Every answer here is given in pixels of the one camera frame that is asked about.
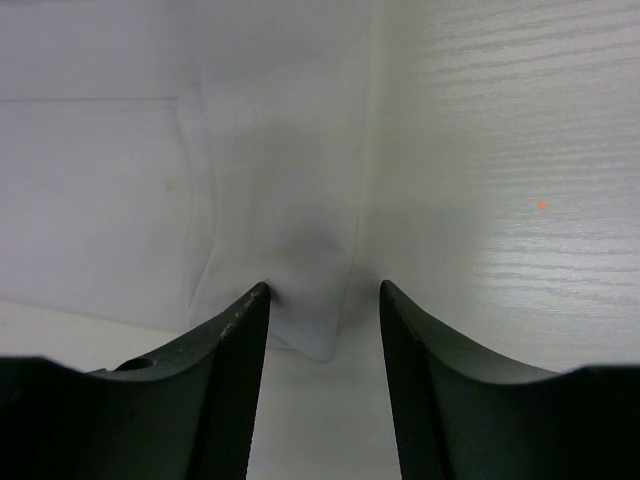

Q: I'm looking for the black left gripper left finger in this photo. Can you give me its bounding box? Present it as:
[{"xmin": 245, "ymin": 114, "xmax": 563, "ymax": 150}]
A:
[{"xmin": 1, "ymin": 283, "xmax": 270, "ymax": 479}]

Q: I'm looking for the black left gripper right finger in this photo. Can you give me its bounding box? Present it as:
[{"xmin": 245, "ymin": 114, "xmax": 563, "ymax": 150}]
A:
[{"xmin": 379, "ymin": 281, "xmax": 639, "ymax": 479}]

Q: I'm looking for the white t shirt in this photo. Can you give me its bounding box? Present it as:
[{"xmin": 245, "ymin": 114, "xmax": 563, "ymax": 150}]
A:
[{"xmin": 1, "ymin": 1, "xmax": 374, "ymax": 361}]

